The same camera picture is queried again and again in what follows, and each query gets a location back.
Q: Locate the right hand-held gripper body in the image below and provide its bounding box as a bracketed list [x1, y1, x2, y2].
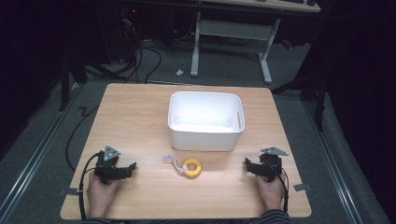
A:
[259, 147, 290, 183]

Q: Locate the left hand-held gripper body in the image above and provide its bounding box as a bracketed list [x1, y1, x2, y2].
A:
[93, 145, 123, 186]

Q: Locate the person's right hand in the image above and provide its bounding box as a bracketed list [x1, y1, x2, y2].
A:
[255, 171, 287, 213]

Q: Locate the person's left hand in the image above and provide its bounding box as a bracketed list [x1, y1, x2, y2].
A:
[86, 172, 121, 219]

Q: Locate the grey tape strip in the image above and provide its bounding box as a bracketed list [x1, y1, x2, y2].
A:
[58, 187, 83, 197]
[293, 183, 313, 192]

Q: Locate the person's right striped sleeve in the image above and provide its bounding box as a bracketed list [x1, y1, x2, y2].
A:
[247, 208, 292, 224]

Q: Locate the white plastic bin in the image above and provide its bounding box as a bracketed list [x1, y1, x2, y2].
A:
[167, 91, 247, 153]

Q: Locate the black metal stand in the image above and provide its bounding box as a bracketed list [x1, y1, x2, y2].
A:
[58, 51, 127, 113]
[270, 73, 329, 133]

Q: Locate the white-legged wooden desk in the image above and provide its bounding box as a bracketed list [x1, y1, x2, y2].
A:
[190, 0, 322, 85]

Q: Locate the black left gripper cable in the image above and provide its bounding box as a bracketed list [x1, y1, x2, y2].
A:
[78, 151, 103, 221]

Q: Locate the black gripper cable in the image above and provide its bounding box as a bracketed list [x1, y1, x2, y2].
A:
[78, 151, 103, 221]
[268, 164, 290, 215]

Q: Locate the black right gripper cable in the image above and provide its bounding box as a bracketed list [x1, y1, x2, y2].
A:
[268, 164, 290, 215]

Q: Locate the black floor cable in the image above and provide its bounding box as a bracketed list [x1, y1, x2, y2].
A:
[64, 105, 101, 173]

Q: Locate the yellow ring rope toy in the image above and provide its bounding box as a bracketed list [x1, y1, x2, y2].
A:
[163, 154, 203, 179]

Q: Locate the metal floor rail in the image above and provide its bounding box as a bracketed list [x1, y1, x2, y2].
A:
[303, 100, 364, 224]
[0, 83, 82, 217]

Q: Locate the bundle of black cables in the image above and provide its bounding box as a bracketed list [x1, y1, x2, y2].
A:
[120, 18, 163, 85]

